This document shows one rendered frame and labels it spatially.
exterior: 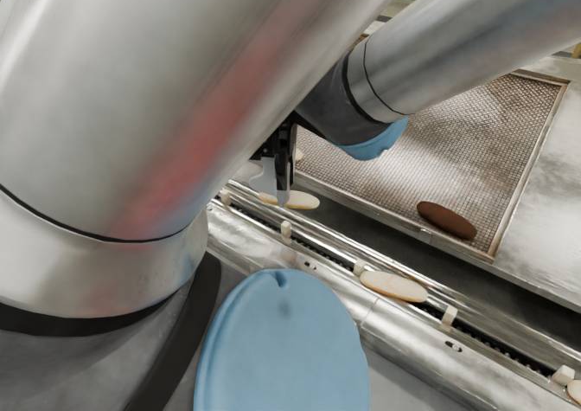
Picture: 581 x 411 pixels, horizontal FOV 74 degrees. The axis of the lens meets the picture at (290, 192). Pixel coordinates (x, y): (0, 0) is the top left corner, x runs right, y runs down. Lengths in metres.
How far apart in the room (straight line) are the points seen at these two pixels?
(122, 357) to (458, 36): 0.25
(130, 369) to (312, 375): 0.08
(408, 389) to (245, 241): 0.31
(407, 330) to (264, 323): 0.39
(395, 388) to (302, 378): 0.37
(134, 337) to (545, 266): 0.59
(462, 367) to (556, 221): 0.29
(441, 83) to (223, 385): 0.23
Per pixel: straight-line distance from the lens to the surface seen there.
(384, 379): 0.57
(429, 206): 0.66
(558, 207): 0.75
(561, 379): 0.61
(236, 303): 0.18
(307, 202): 0.60
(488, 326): 0.62
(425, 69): 0.29
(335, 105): 0.35
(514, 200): 0.72
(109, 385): 0.18
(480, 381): 0.56
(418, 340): 0.56
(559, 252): 0.69
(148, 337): 0.18
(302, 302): 0.21
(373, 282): 0.60
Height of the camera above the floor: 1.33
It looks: 41 degrees down
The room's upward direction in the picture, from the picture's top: straight up
